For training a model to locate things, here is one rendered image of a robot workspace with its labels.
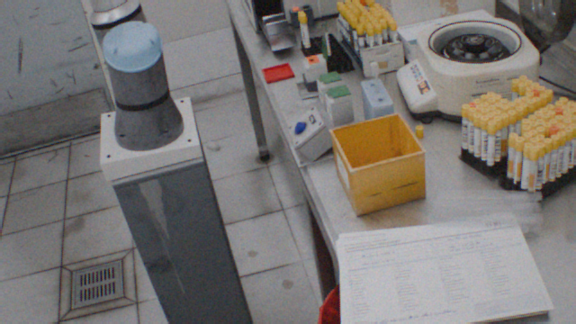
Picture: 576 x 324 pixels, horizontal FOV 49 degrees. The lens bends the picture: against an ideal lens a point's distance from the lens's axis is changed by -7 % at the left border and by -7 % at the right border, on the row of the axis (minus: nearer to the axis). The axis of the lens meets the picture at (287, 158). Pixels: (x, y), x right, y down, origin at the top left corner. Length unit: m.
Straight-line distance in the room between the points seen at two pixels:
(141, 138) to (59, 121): 2.03
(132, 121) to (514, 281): 0.79
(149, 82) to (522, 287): 0.79
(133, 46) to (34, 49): 1.94
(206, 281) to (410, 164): 0.65
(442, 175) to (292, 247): 1.25
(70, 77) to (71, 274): 1.06
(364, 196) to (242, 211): 1.51
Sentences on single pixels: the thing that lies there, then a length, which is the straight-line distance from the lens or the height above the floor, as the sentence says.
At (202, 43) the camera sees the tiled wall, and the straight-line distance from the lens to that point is 3.27.
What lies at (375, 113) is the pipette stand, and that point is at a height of 0.96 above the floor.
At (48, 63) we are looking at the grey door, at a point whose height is 0.44.
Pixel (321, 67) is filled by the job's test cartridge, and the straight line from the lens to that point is 1.48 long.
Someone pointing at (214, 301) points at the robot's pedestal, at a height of 0.47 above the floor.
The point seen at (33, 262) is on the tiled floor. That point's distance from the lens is 2.76.
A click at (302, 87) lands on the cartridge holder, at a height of 0.89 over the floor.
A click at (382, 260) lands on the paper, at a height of 0.89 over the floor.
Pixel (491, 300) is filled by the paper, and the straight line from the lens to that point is 0.99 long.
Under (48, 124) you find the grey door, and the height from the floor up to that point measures 0.13.
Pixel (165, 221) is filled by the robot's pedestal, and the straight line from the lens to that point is 1.45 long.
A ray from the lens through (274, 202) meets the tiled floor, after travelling 2.62.
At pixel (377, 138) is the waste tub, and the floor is 0.93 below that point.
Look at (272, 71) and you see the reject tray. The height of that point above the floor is 0.88.
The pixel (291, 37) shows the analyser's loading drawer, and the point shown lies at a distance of 1.68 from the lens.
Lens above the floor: 1.63
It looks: 35 degrees down
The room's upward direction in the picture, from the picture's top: 11 degrees counter-clockwise
